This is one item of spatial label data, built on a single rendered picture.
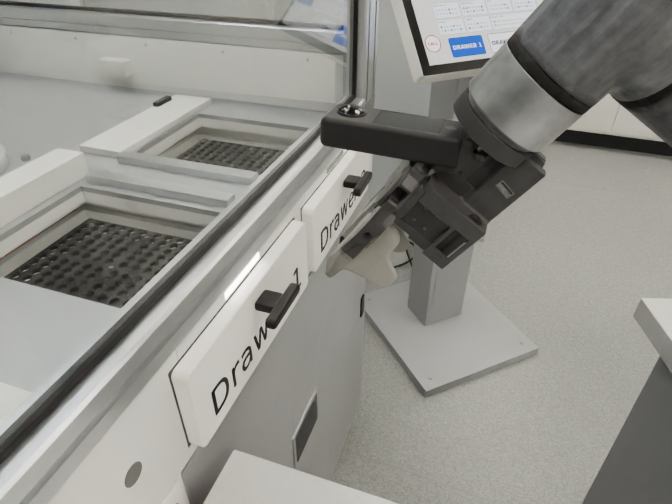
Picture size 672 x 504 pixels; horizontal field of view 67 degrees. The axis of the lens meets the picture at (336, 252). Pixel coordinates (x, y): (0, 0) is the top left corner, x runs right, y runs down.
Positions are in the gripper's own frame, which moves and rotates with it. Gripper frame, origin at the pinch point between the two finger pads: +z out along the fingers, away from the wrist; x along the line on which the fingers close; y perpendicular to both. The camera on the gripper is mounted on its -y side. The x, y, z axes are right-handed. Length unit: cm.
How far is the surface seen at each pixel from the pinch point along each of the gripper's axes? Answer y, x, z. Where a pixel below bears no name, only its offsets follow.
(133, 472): -2.4, -21.4, 15.9
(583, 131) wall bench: 101, 292, 38
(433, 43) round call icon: -5, 81, 1
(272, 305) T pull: -1.1, -1.0, 10.9
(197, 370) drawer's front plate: -3.5, -12.7, 11.4
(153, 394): -5.3, -16.8, 11.9
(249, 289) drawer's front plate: -4.2, -1.2, 11.0
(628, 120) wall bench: 112, 290, 17
